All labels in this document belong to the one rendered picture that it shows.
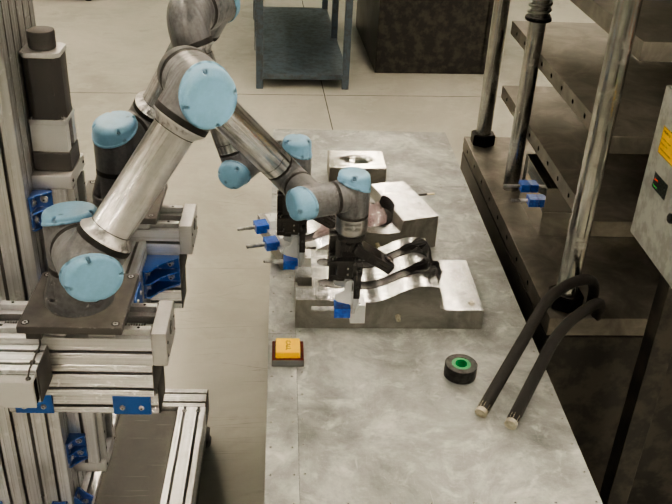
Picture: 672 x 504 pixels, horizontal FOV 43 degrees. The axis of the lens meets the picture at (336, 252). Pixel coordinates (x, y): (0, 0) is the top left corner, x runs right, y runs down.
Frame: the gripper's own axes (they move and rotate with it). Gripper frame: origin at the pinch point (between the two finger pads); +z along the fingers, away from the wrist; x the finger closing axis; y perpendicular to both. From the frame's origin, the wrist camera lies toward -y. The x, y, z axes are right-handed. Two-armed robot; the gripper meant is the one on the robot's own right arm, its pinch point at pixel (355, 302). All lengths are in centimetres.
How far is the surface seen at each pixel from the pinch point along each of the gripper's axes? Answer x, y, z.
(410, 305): -10.0, -15.8, 7.5
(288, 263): -27.0, 16.1, 5.4
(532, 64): -97, -64, -31
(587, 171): -22, -60, -26
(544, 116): -105, -74, -9
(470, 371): 12.6, -27.9, 11.4
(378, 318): -10.0, -7.6, 11.7
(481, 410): 25.7, -28.1, 12.4
